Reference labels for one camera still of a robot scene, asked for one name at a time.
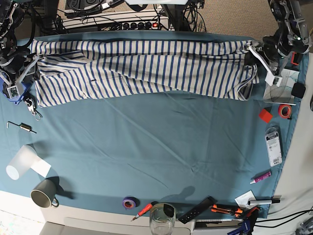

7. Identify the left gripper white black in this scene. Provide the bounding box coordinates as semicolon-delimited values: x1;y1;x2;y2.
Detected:
245;40;283;86

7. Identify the white paper card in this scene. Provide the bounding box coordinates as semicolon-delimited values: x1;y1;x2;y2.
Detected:
235;190;256;209

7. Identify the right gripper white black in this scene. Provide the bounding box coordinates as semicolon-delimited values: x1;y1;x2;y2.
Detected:
7;54;44;85

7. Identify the purple glue tube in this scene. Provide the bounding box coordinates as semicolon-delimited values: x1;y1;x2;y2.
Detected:
250;171;271;185

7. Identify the clear plastic bit case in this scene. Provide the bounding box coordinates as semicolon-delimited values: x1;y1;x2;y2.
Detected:
265;127;282;167

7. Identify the clear glass jar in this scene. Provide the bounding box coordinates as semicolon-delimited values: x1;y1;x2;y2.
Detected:
150;203;176;235

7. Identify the orange black utility knife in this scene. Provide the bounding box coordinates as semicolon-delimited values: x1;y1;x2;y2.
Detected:
209;204;243;218

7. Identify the red tape roll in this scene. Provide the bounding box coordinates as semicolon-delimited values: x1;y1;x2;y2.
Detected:
278;104;292;119

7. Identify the blue black bar clamp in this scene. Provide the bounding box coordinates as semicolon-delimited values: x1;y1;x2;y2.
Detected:
227;206;260;235

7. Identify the black hex key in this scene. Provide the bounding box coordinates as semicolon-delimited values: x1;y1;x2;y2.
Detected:
6;121;21;129

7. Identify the blue clamp block black knob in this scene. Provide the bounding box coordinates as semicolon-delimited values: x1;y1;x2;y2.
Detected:
0;72;32;105

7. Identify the teal table cloth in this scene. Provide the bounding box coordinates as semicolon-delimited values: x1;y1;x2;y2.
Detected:
0;30;310;219

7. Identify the black power strip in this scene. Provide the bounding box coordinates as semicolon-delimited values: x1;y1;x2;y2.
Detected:
102;21;168;31

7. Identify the metal carabiner key clip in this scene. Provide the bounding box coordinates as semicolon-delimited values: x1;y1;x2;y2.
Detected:
23;97;43;121

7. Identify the orange handled screwdriver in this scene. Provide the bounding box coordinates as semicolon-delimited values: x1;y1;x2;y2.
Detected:
132;201;158;221

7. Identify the red cube block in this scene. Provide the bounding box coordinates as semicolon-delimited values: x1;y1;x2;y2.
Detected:
259;107;273;123

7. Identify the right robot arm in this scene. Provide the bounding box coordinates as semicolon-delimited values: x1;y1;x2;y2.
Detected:
0;0;44;104

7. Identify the white marker pen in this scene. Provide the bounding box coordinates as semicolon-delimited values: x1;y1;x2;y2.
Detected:
247;199;280;206

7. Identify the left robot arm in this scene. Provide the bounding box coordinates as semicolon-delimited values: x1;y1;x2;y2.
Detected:
246;0;312;87

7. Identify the orange black clamp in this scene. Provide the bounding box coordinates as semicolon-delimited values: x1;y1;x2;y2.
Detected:
291;52;303;66

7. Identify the black square box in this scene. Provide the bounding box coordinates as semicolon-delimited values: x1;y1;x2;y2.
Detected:
291;82;306;99

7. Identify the black remote control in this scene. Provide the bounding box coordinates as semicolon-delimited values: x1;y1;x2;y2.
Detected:
178;196;217;224

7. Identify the grey patterned notebook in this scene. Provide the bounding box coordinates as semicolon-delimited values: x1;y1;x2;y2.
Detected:
263;68;300;106

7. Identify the grey ceramic mug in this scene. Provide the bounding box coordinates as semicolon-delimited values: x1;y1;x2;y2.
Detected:
30;179;59;209

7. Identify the purple tape roll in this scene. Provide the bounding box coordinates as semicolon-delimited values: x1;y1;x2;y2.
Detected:
122;196;140;210

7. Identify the blue white striped T-shirt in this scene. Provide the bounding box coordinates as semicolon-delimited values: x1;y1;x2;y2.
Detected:
30;40;259;107

